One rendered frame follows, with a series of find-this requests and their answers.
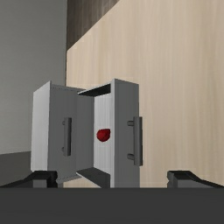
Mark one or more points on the cabinet drawer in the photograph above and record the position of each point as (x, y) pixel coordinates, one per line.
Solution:
(125, 99)

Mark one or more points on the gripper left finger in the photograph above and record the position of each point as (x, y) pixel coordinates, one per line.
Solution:
(40, 178)

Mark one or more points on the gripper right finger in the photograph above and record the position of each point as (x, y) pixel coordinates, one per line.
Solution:
(182, 179)

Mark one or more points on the red rounded object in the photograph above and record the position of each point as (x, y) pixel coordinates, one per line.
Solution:
(103, 135)

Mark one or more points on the cabinet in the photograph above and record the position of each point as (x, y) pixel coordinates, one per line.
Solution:
(55, 102)

